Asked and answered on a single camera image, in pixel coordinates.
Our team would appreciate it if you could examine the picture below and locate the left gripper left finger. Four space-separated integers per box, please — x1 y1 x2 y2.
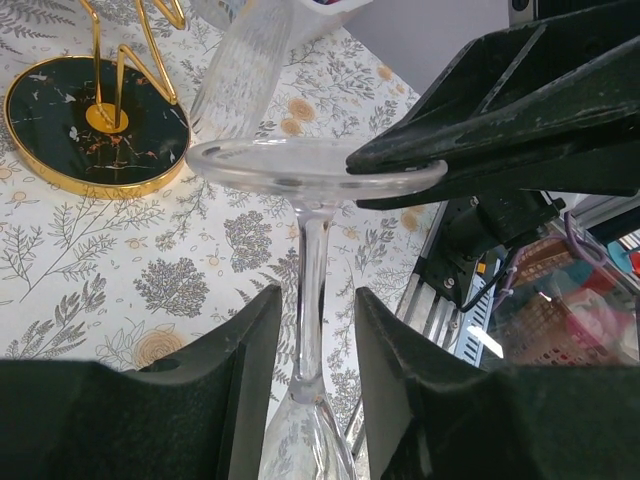
1 285 282 479

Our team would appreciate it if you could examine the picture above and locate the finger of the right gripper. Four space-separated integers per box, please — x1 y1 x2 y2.
347 14 639 175
356 149 639 210

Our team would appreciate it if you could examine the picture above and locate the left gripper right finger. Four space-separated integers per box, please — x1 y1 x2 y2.
355 287 639 479

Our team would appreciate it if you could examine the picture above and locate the plain clear flute glass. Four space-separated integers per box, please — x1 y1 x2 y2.
186 137 447 479

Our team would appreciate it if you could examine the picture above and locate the gold wine glass rack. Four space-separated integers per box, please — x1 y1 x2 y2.
3 1 191 199

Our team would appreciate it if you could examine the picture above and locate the tall clear flute glass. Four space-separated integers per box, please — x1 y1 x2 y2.
190 1 294 141

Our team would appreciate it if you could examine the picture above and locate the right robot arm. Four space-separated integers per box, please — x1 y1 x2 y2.
346 1 639 305

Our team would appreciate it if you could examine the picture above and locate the floral table mat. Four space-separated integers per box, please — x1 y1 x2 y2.
1 1 435 429

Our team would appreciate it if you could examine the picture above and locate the white plastic basket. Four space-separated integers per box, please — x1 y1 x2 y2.
192 0 374 31

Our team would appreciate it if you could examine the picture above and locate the aluminium front rail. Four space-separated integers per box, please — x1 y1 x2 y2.
344 194 640 456

